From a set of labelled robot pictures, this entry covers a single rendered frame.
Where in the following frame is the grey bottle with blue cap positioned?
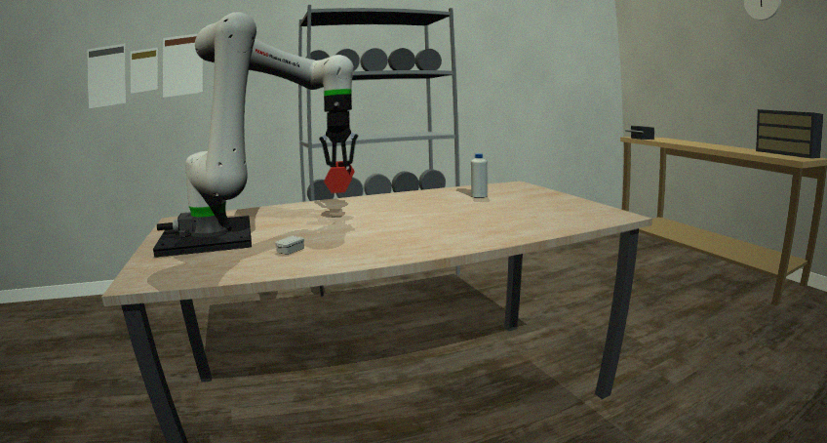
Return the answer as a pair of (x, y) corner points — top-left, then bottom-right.
(471, 153), (488, 198)

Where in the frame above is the red dumbbell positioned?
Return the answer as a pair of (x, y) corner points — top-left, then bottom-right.
(324, 161), (355, 193)

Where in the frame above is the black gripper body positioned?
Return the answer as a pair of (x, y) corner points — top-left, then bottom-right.
(326, 111), (351, 143)

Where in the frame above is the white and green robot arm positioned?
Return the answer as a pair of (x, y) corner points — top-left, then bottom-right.
(157, 12), (354, 237)

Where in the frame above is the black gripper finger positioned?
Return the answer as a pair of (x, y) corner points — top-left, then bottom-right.
(340, 132), (358, 170)
(319, 133), (336, 167)

